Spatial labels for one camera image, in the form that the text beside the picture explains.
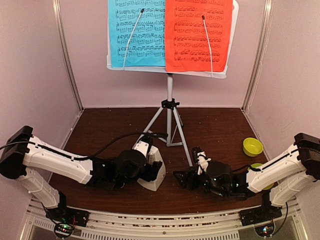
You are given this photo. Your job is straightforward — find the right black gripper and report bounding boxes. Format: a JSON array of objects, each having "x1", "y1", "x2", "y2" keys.
[{"x1": 173, "y1": 166, "x2": 228, "y2": 198}]

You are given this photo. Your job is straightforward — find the white metronome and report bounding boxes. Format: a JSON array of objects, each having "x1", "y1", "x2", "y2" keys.
[{"x1": 137, "y1": 146, "x2": 167, "y2": 192}]

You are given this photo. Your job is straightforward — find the silver tripod stand legs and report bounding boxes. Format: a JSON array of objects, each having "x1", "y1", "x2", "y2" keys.
[{"x1": 143, "y1": 73, "x2": 193, "y2": 167}]

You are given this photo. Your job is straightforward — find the white perforated music stand desk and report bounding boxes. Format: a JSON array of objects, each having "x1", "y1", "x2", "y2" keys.
[{"x1": 107, "y1": 0, "x2": 239, "y2": 78}]

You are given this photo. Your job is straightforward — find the blue sheet music paper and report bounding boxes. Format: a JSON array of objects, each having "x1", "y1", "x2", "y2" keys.
[{"x1": 108, "y1": 0, "x2": 166, "y2": 68}]

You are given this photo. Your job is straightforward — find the red sheet music paper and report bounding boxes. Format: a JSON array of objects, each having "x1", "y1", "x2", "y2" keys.
[{"x1": 164, "y1": 0, "x2": 233, "y2": 73}]

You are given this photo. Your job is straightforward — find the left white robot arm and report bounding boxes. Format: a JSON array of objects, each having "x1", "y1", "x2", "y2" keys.
[{"x1": 0, "y1": 125, "x2": 166, "y2": 222}]

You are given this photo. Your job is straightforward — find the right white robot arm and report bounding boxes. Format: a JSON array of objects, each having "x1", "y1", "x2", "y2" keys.
[{"x1": 173, "y1": 133, "x2": 320, "y2": 221}]

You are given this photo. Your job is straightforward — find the yellow-green plate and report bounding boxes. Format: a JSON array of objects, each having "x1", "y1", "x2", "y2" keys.
[{"x1": 246, "y1": 163, "x2": 274, "y2": 193}]

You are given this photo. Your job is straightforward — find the yellow-green bowl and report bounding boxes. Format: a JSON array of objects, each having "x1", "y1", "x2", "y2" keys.
[{"x1": 242, "y1": 137, "x2": 264, "y2": 157}]

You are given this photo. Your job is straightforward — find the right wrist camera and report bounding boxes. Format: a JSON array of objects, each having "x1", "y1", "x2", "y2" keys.
[{"x1": 191, "y1": 146, "x2": 212, "y2": 176}]

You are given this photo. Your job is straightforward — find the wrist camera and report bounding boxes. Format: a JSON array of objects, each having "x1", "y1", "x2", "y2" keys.
[
  {"x1": 132, "y1": 135, "x2": 153, "y2": 159},
  {"x1": 191, "y1": 146, "x2": 212, "y2": 176}
]

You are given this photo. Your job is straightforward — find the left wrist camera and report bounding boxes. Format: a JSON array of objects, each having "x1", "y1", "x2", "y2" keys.
[{"x1": 132, "y1": 135, "x2": 153, "y2": 159}]

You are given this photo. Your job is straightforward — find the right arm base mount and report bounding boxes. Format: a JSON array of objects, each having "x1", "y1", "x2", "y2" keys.
[{"x1": 239, "y1": 206, "x2": 282, "y2": 238}]

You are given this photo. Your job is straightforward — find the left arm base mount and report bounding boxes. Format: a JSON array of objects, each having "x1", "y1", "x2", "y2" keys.
[{"x1": 43, "y1": 207, "x2": 90, "y2": 239}]

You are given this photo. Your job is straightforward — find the aluminium front rail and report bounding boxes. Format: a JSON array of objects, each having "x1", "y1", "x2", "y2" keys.
[{"x1": 18, "y1": 198, "x2": 310, "y2": 240}]

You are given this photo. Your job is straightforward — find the left aluminium corner post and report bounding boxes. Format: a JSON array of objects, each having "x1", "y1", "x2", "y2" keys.
[{"x1": 52, "y1": 0, "x2": 84, "y2": 112}]

